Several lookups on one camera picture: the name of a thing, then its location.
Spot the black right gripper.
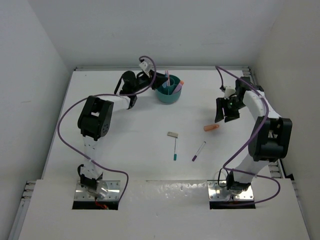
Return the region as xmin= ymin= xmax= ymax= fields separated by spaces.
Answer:
xmin=215 ymin=97 xmax=246 ymax=123

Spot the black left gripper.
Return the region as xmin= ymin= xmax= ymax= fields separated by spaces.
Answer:
xmin=131 ymin=69 xmax=167 ymax=93

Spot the orange highlighter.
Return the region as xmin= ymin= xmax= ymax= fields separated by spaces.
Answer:
xmin=203 ymin=124 xmax=220 ymax=132

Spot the pink highlighter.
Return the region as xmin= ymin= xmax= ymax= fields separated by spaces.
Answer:
xmin=172 ymin=84 xmax=183 ymax=95

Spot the blue highlighter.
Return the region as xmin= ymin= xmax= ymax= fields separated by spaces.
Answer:
xmin=162 ymin=80 xmax=167 ymax=88

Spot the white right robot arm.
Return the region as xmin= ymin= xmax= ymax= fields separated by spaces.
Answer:
xmin=214 ymin=77 xmax=293 ymax=192

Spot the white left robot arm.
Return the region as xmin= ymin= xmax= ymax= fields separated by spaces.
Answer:
xmin=77 ymin=70 xmax=168 ymax=190

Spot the teal round pen holder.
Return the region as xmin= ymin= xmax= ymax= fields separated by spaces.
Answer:
xmin=156 ymin=75 xmax=182 ymax=104

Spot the purple capped white pen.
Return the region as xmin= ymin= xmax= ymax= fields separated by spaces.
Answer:
xmin=191 ymin=141 xmax=206 ymax=162

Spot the small grey eraser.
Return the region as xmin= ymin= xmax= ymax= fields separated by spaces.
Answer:
xmin=167 ymin=131 xmax=179 ymax=138

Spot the teal capped white pen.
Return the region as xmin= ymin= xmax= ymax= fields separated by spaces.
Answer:
xmin=173 ymin=137 xmax=178 ymax=161

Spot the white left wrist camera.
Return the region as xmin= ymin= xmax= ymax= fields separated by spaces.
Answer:
xmin=138 ymin=59 xmax=154 ymax=73

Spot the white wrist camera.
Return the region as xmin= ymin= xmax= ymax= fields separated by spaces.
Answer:
xmin=220 ymin=86 xmax=236 ymax=99
xmin=138 ymin=59 xmax=154 ymax=73

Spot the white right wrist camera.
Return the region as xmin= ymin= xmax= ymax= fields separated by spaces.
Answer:
xmin=220 ymin=86 xmax=236 ymax=99

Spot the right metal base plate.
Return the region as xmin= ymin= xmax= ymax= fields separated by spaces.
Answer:
xmin=207 ymin=180 xmax=255 ymax=203

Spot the metal base plate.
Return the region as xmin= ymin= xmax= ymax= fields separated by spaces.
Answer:
xmin=74 ymin=180 xmax=120 ymax=202
xmin=207 ymin=180 xmax=255 ymax=203

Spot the aluminium frame rail right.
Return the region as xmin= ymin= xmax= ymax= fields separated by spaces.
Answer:
xmin=243 ymin=67 xmax=295 ymax=182

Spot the aluminium frame rail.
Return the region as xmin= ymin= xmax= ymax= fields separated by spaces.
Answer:
xmin=8 ymin=181 xmax=36 ymax=240
xmin=243 ymin=67 xmax=295 ymax=182

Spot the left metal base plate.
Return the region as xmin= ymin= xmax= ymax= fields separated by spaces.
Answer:
xmin=74 ymin=180 xmax=120 ymax=202

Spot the aluminium frame rail left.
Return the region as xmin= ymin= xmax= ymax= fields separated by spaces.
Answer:
xmin=8 ymin=181 xmax=36 ymax=240

